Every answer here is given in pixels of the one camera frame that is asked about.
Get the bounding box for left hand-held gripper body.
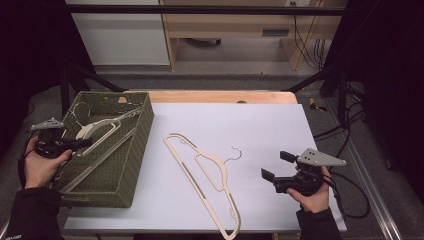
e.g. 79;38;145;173
30;117;73;159

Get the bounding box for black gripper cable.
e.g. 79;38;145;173
324;171;371;220
17;129;42;188

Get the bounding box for hanging black cables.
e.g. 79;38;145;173
292;1;327;71

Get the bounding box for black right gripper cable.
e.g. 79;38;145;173
324;171;371;220

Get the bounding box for light wooden desk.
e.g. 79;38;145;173
159;0;348;72

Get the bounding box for beige plastic clothes hanger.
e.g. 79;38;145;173
163;133;242;240
59;101;145;194

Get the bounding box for black curtain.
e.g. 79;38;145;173
0;0;96;161
321;0;424;196

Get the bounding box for black horizontal frame bar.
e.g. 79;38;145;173
63;3;346;16

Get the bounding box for person's left hand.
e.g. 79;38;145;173
23;135;73;190

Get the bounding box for aluminium rail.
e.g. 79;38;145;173
0;218;11;240
324;99;404;240

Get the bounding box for green woven basket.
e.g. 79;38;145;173
51;91;155;209

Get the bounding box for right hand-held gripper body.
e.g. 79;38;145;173
273;148;348;197

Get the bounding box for white table sheet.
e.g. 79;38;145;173
63;102;348;233

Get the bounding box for yellow and black tool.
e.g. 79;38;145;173
308;97;328;113

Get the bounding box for black metal stand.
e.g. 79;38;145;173
283;64;348;125
59;64;128;118

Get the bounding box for white cabinet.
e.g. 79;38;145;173
65;0;171;66

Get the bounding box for person's right hand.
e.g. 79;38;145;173
286;166;332;214

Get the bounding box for black floor cables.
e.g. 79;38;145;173
313;83;368;141

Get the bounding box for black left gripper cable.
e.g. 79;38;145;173
17;129;42;188

